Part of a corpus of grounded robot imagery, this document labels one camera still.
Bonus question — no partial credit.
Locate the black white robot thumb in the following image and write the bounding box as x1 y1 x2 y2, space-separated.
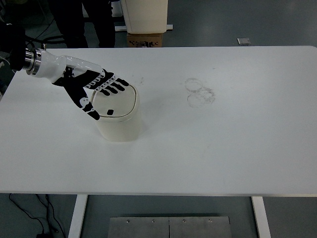
79 97 100 120

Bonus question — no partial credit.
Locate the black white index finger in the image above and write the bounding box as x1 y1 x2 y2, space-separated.
95 88 110 96

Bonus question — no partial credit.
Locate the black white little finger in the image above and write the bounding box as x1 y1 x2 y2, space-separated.
98 69 129 86

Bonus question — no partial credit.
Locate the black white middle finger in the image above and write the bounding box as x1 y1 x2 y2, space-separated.
98 83 118 94

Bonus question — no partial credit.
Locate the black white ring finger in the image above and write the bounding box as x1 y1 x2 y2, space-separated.
86 75 126 92

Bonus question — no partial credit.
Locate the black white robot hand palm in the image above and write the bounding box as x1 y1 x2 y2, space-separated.
37 50 104 109

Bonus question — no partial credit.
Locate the cream plastic trash can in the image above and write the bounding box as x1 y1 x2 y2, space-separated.
92 85 142 142

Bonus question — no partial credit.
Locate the brown cardboard box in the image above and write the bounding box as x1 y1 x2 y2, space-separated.
127 33 163 48

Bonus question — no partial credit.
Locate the person in dark trousers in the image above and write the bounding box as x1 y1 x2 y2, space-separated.
48 0 115 49

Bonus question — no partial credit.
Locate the robot arm with black sleeve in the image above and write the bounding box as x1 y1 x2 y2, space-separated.
0 22 42 76

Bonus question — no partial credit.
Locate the large cream bin background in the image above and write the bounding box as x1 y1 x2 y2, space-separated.
120 0 168 34

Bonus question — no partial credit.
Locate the white left table leg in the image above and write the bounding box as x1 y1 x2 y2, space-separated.
68 194 88 238

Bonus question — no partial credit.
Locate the white table leg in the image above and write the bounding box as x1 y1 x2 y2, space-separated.
251 196 271 238
68 194 88 238

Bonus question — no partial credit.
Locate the small grey floor plate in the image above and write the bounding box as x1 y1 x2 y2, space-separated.
237 38 252 46

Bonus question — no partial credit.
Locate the white right table leg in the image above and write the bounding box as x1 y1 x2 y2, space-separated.
251 196 271 238

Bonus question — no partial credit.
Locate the black floor cable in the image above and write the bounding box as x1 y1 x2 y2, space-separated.
8 193 65 238

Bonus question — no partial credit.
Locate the metal base plate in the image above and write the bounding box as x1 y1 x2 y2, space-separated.
108 217 232 238

